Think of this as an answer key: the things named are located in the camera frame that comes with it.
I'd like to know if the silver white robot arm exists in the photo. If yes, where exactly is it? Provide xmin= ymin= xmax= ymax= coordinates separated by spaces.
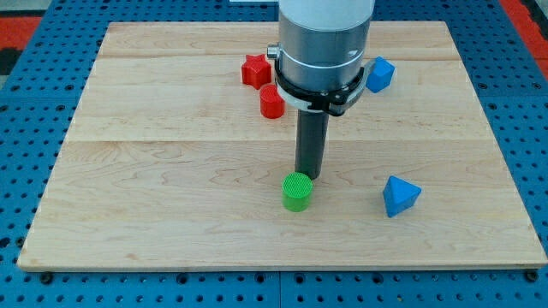
xmin=277 ymin=0 xmax=375 ymax=92

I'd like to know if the blue cube block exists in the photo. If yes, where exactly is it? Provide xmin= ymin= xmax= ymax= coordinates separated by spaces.
xmin=366 ymin=56 xmax=396 ymax=93

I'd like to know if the red star block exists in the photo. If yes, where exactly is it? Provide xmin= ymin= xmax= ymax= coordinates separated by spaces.
xmin=241 ymin=54 xmax=271 ymax=90

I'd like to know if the green cylinder block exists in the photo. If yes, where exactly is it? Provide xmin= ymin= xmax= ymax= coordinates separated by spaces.
xmin=282 ymin=172 xmax=313 ymax=212

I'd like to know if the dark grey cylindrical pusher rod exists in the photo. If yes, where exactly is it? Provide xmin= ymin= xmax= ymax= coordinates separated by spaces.
xmin=295 ymin=110 xmax=329 ymax=180

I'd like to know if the light wooden board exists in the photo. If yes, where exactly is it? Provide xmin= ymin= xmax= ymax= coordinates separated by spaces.
xmin=18 ymin=21 xmax=547 ymax=272

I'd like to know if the black white clamp ring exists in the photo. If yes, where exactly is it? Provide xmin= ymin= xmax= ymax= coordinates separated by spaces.
xmin=273 ymin=58 xmax=377 ymax=117

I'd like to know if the blue pyramid block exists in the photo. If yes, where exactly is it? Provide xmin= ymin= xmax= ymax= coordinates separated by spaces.
xmin=383 ymin=175 xmax=422 ymax=217

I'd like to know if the red cylinder block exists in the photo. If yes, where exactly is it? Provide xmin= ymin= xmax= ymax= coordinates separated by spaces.
xmin=259 ymin=85 xmax=285 ymax=119

